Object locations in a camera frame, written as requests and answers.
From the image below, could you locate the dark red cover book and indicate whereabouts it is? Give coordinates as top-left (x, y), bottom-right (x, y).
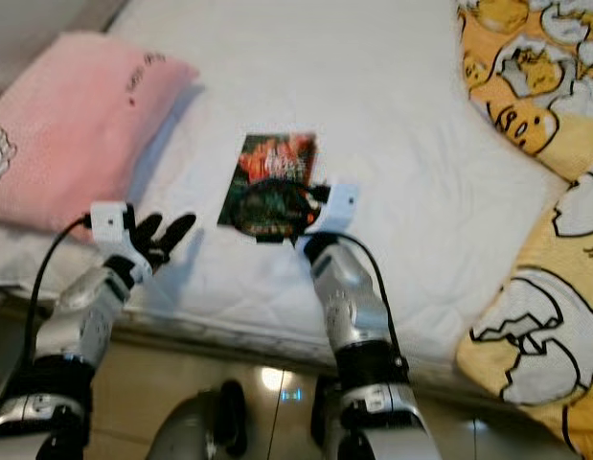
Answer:
top-left (217, 132), bottom-right (321, 242)

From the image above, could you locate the pink pillow with sheep print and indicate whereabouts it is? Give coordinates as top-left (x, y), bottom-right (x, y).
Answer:
top-left (0, 31), bottom-right (201, 241)

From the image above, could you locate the yellow orange cartoon blanket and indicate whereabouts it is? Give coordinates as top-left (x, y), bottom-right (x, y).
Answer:
top-left (457, 0), bottom-right (593, 456)

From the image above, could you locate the white quilted mattress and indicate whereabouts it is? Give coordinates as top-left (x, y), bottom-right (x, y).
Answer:
top-left (0, 0), bottom-right (575, 384)

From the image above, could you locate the grey left robot leg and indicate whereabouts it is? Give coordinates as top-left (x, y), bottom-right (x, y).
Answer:
top-left (148, 383), bottom-right (249, 460)

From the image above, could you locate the grey robot leg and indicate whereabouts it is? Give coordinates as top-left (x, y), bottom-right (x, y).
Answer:
top-left (148, 383), bottom-right (249, 460)
top-left (310, 376), bottom-right (347, 460)

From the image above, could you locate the grey right robot leg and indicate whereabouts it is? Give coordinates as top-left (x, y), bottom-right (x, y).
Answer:
top-left (310, 376), bottom-right (347, 460)

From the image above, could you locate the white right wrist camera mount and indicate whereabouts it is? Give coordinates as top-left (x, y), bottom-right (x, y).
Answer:
top-left (320, 182), bottom-right (361, 236)

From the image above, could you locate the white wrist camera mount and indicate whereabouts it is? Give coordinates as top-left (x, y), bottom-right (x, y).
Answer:
top-left (320, 182), bottom-right (361, 236)
top-left (90, 201), bottom-right (139, 265)

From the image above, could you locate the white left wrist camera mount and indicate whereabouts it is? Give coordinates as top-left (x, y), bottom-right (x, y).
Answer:
top-left (90, 201), bottom-right (139, 265)

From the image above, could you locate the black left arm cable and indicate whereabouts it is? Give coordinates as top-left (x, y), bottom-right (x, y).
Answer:
top-left (26, 216), bottom-right (96, 365)

